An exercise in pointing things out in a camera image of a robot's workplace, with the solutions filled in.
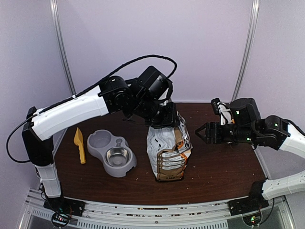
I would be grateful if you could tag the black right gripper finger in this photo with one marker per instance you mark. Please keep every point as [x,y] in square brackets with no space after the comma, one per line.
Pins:
[203,128]
[206,138]

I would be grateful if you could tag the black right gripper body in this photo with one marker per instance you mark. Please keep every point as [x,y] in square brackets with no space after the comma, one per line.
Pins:
[220,138]

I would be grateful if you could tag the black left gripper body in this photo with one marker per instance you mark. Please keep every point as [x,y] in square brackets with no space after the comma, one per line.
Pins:
[162,119]

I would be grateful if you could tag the dog food bag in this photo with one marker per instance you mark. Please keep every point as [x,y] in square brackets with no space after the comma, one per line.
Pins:
[168,150]

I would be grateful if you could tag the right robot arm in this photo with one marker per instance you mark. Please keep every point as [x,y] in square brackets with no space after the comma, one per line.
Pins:
[240,122]

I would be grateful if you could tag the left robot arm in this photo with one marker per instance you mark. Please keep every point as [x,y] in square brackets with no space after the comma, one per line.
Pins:
[139,96]

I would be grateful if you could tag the grey double pet feeder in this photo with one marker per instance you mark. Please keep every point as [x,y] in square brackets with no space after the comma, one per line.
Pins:
[99,142]

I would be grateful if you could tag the steel bowl in feeder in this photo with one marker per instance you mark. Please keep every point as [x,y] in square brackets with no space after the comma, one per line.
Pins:
[117,156]

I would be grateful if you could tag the yellow plastic scoop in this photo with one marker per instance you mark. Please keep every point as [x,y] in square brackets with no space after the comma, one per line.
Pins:
[78,141]

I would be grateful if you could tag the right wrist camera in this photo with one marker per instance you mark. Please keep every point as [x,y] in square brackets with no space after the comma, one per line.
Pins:
[221,109]

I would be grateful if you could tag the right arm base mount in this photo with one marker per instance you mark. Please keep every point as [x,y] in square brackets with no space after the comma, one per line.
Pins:
[245,205]

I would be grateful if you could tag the front aluminium rail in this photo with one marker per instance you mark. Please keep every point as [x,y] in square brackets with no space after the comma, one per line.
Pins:
[210,215]

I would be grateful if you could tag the right aluminium frame post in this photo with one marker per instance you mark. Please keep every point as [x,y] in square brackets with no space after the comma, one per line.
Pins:
[248,46]

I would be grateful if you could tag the aluminium frame post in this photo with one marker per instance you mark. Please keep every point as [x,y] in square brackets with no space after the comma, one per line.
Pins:
[248,46]
[60,41]

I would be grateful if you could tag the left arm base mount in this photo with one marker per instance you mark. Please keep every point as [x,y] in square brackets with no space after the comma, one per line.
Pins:
[65,206]

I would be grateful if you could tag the left aluminium frame post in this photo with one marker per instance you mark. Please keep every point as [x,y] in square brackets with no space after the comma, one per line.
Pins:
[60,41]

